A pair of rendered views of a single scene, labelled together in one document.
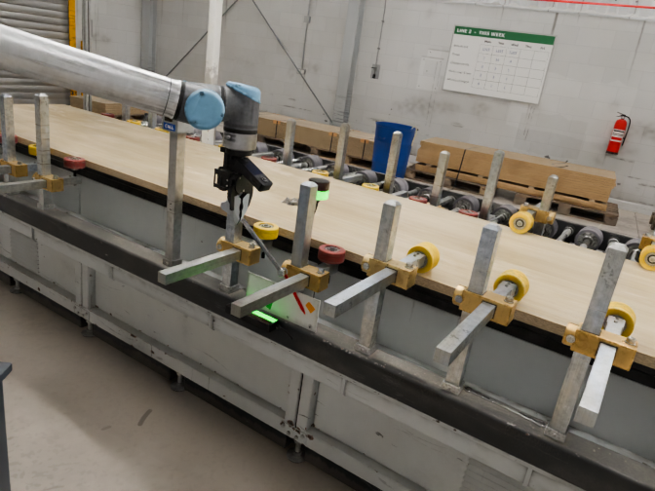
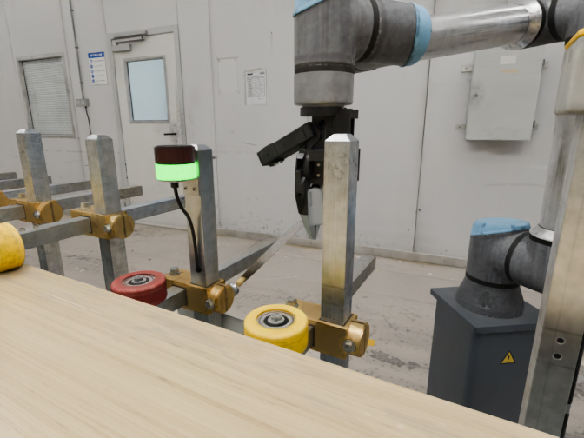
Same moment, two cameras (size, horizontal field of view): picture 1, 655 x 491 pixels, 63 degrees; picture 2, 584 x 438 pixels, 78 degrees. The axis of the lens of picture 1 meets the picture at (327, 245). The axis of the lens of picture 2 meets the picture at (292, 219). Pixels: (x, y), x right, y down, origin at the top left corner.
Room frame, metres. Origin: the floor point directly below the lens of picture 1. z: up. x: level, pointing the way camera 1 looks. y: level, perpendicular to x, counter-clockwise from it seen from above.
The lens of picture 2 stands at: (2.01, 0.21, 1.14)
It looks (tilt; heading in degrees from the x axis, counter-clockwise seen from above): 14 degrees down; 178
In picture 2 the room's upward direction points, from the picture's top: straight up
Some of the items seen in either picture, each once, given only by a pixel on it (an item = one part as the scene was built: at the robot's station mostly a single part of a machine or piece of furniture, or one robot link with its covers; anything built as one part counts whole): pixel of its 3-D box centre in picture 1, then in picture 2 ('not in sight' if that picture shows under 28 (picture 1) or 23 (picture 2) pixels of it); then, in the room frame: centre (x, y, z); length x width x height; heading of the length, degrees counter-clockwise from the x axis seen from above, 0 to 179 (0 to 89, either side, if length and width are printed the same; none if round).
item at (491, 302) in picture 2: not in sight; (490, 288); (1.01, 0.86, 0.65); 0.19 x 0.19 x 0.10
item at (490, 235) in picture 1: (469, 320); (45, 231); (1.16, -0.36, 0.89); 0.03 x 0.03 x 0.48; 60
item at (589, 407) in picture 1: (604, 357); (7, 195); (0.96, -0.58, 0.95); 0.50 x 0.04 x 0.04; 150
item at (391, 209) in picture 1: (376, 288); (113, 251); (1.29, -0.14, 0.89); 0.03 x 0.03 x 0.48; 60
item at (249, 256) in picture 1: (238, 249); (321, 328); (1.53, 0.27, 0.84); 0.13 x 0.06 x 0.05; 60
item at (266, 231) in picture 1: (264, 241); (276, 355); (1.61, 0.20, 0.85); 0.08 x 0.08 x 0.11
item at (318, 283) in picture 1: (304, 275); (195, 292); (1.40, 0.05, 0.85); 0.13 x 0.06 x 0.05; 60
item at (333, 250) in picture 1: (329, 265); (142, 309); (1.48, -0.02, 0.85); 0.08 x 0.08 x 0.11
